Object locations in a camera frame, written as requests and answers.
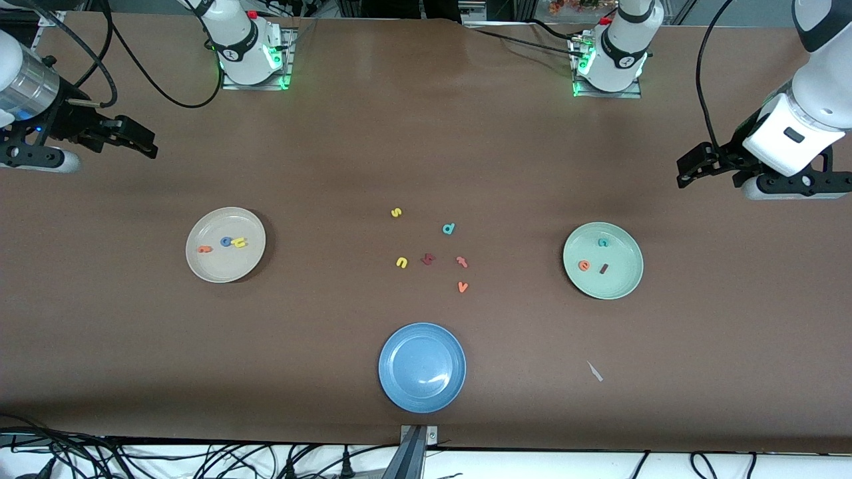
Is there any light green plate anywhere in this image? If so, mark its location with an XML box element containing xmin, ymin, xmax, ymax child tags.
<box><xmin>562</xmin><ymin>222</ymin><xmax>644</xmax><ymax>301</ymax></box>

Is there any beige brown plate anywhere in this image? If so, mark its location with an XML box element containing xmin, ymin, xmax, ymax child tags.
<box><xmin>186</xmin><ymin>207</ymin><xmax>267</xmax><ymax>284</ymax></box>

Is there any brown table cover sheet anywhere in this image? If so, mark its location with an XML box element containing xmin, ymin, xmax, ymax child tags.
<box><xmin>0</xmin><ymin>10</ymin><xmax>852</xmax><ymax>454</ymax></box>

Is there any blue plate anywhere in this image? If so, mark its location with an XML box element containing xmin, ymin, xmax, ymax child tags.
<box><xmin>378</xmin><ymin>323</ymin><xmax>467</xmax><ymax>414</ymax></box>

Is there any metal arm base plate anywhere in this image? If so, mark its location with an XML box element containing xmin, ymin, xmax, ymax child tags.
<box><xmin>222</xmin><ymin>27</ymin><xmax>294</xmax><ymax>90</ymax></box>
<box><xmin>570</xmin><ymin>37</ymin><xmax>643</xmax><ymax>99</ymax></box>

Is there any black base cable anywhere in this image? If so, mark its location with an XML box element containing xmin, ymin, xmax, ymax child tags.
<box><xmin>529</xmin><ymin>19</ymin><xmax>586</xmax><ymax>42</ymax></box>
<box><xmin>466</xmin><ymin>25</ymin><xmax>581</xmax><ymax>57</ymax></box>

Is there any black cable tangle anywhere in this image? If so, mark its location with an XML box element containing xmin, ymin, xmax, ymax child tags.
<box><xmin>0</xmin><ymin>412</ymin><xmax>400</xmax><ymax>479</ymax></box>

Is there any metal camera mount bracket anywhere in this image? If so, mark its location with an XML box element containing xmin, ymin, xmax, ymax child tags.
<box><xmin>383</xmin><ymin>424</ymin><xmax>440</xmax><ymax>479</ymax></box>

